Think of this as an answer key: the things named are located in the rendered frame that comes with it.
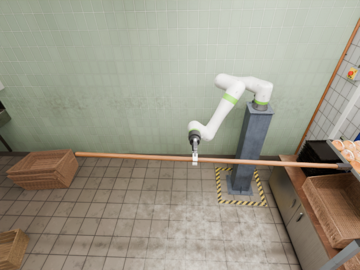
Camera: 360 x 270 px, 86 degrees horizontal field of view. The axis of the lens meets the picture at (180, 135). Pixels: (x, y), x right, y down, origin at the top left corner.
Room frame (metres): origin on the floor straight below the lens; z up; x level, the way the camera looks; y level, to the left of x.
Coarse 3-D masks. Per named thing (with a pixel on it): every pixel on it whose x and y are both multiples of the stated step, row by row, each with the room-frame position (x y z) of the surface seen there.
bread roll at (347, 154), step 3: (342, 150) 0.97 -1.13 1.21; (345, 150) 0.96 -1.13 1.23; (348, 150) 0.95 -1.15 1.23; (342, 153) 0.95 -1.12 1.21; (345, 153) 0.93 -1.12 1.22; (348, 153) 0.92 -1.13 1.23; (351, 153) 0.92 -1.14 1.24; (345, 156) 0.92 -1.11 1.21; (348, 156) 0.90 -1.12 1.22; (351, 156) 0.90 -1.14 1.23; (354, 156) 0.90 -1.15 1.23; (348, 159) 0.89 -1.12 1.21; (351, 159) 0.89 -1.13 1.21; (354, 159) 0.89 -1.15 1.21
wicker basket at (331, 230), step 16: (320, 176) 1.11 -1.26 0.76; (336, 176) 1.11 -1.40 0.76; (352, 176) 1.09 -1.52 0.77; (304, 192) 1.06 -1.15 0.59; (320, 192) 1.06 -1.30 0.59; (336, 192) 1.05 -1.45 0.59; (352, 192) 1.02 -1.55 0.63; (320, 208) 0.85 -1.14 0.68; (336, 208) 0.89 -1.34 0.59; (352, 208) 0.89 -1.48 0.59; (336, 224) 0.76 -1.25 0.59; (352, 224) 0.75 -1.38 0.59; (336, 240) 0.61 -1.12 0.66; (352, 240) 0.58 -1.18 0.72
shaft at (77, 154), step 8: (80, 152) 0.94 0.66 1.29; (88, 152) 0.94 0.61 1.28; (168, 160) 0.89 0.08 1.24; (176, 160) 0.89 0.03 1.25; (184, 160) 0.88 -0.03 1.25; (192, 160) 0.88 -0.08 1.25; (200, 160) 0.88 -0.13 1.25; (208, 160) 0.88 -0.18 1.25; (216, 160) 0.88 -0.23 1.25; (224, 160) 0.87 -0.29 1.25; (232, 160) 0.87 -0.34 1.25; (240, 160) 0.87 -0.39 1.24; (248, 160) 0.87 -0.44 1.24; (256, 160) 0.87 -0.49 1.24; (336, 168) 0.82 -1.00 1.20
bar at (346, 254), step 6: (342, 138) 1.15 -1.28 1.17; (354, 240) 0.49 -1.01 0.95; (348, 246) 0.48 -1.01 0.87; (354, 246) 0.47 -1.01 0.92; (342, 252) 0.48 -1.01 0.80; (348, 252) 0.46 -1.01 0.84; (354, 252) 0.45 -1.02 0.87; (336, 258) 0.48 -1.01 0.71; (342, 258) 0.46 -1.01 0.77; (348, 258) 0.45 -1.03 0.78; (330, 264) 0.47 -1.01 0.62; (336, 264) 0.45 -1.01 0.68; (342, 264) 0.45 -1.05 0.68
